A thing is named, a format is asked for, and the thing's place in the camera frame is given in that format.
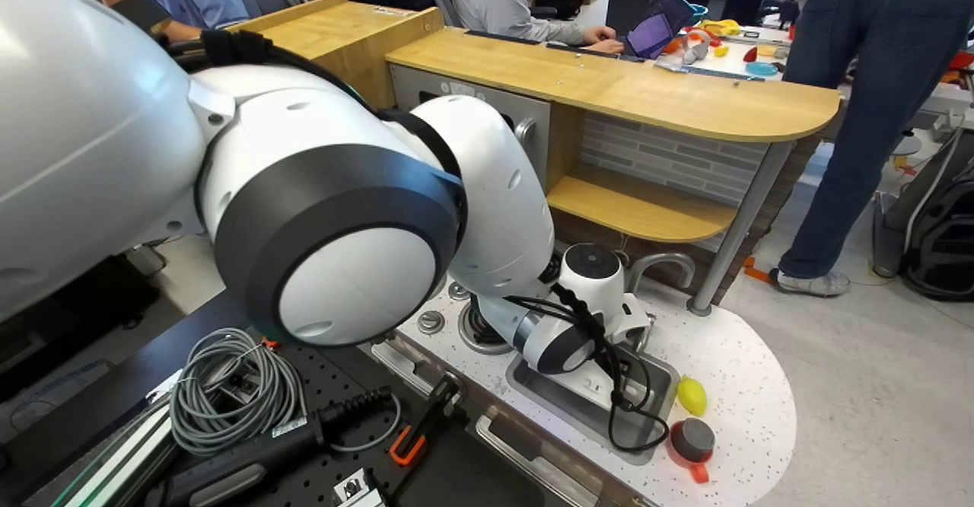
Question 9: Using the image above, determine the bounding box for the red toy pot grey lid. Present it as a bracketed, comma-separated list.
[666, 416, 717, 485]

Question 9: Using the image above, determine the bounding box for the laptop with purple screen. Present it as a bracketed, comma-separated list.
[622, 0, 698, 61]

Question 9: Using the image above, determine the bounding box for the grey toy tap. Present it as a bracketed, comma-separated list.
[625, 252, 698, 295]

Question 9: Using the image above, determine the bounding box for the black hand pendant with cable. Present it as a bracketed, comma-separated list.
[143, 385, 402, 507]

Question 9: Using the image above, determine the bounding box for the steel toy sink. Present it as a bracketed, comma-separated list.
[505, 343, 681, 467]

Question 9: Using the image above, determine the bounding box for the yellow toy lemon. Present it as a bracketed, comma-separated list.
[676, 375, 709, 417]

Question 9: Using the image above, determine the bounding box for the coil of grey cable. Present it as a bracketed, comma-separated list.
[168, 327, 307, 459]

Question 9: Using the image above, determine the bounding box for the white and green bar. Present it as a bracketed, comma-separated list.
[46, 407, 177, 507]

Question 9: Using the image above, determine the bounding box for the toy stove burner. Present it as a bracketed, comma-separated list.
[457, 298, 520, 356]

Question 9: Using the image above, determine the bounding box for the grey oven door handle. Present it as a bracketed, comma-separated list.
[370, 339, 469, 410]
[475, 413, 603, 507]

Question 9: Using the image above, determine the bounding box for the black backpack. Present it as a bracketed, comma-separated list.
[900, 178, 974, 302]

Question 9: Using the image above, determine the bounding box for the black clamp with orange grip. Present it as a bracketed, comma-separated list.
[387, 374, 466, 467]

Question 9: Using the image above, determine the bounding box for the small white connector box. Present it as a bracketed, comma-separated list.
[333, 467, 387, 507]

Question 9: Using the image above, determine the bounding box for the wooden toy kitchen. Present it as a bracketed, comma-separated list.
[227, 0, 842, 507]

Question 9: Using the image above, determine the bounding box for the grey toy microwave door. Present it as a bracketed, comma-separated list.
[389, 63, 552, 190]

